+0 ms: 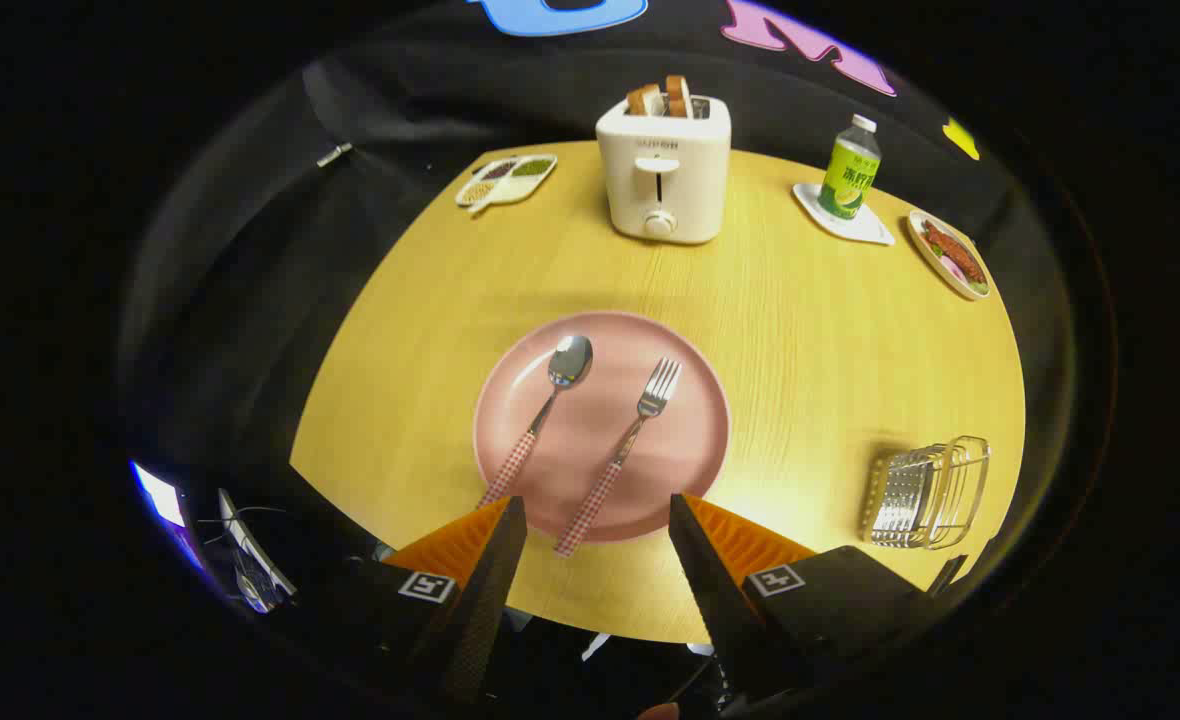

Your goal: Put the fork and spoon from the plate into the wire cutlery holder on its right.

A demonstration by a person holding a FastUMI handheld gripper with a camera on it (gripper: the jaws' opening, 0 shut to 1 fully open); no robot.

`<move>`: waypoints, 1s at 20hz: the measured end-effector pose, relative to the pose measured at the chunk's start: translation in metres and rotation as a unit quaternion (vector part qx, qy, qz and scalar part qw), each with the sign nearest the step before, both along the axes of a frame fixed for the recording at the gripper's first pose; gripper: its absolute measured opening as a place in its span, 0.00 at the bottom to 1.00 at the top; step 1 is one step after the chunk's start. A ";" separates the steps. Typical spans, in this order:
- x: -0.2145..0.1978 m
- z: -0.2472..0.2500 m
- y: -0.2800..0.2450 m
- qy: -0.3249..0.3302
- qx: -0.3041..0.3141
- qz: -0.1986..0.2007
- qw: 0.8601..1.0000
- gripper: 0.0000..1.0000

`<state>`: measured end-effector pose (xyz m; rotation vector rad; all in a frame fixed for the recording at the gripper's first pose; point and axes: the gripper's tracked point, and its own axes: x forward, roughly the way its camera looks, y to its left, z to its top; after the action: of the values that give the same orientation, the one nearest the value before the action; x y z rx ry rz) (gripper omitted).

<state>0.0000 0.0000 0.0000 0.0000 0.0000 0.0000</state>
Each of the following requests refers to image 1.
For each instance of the white plate with food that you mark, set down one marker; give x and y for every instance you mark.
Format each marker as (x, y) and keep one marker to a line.
(950, 255)

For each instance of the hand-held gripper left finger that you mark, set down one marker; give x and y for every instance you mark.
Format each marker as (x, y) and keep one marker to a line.
(495, 590)

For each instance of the lit laptop screen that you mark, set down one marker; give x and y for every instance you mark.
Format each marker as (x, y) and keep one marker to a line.
(160, 495)

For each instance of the green drink bottle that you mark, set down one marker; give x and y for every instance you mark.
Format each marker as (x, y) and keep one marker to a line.
(850, 175)

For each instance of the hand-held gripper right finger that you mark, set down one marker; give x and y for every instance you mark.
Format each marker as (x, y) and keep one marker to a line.
(710, 590)

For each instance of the white divided snack dish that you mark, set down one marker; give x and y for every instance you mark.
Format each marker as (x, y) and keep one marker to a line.
(517, 189)

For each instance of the toasted bread slice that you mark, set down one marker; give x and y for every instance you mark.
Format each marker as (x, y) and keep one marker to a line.
(678, 96)
(643, 100)

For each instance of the white coaster tray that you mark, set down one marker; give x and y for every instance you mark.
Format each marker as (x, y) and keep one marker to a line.
(868, 231)

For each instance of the white toaster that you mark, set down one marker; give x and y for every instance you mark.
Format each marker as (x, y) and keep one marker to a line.
(662, 160)

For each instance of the pink round plate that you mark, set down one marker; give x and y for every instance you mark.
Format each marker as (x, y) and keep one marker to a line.
(595, 445)

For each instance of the white flat stand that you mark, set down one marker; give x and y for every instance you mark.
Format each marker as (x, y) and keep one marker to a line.
(250, 555)

